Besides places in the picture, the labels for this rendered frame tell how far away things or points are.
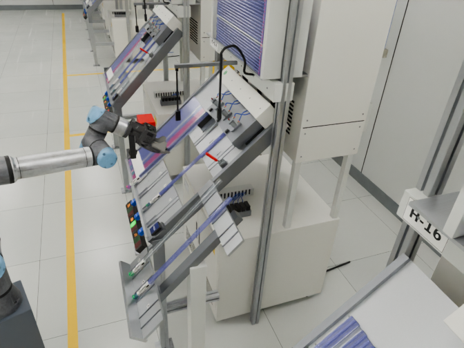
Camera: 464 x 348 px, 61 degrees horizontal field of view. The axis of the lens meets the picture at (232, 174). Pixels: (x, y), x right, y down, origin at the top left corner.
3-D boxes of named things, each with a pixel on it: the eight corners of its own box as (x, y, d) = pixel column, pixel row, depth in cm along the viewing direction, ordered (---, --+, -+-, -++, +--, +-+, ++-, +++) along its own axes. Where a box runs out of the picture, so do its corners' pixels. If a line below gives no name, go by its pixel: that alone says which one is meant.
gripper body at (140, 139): (158, 135, 161) (131, 123, 156) (148, 151, 165) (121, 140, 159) (157, 127, 167) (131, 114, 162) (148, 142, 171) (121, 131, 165)
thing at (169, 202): (155, 240, 166) (149, 237, 164) (132, 162, 218) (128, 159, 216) (186, 210, 164) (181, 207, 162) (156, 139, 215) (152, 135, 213)
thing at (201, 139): (221, 185, 163) (213, 179, 160) (182, 119, 214) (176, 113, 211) (280, 130, 158) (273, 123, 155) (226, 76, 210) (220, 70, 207)
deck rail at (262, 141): (158, 248, 166) (148, 242, 163) (157, 244, 168) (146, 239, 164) (282, 133, 157) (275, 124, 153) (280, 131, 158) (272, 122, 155)
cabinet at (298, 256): (215, 329, 212) (219, 244, 178) (183, 243, 266) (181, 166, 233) (319, 299, 232) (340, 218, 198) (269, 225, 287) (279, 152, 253)
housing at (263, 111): (274, 139, 160) (255, 118, 151) (233, 95, 198) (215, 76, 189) (289, 126, 159) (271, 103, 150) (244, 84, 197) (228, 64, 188)
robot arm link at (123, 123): (111, 136, 157) (112, 126, 163) (122, 141, 159) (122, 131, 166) (119, 121, 154) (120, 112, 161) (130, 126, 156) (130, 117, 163)
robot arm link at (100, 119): (84, 120, 158) (93, 101, 156) (110, 131, 163) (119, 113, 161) (84, 126, 151) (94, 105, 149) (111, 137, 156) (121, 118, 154)
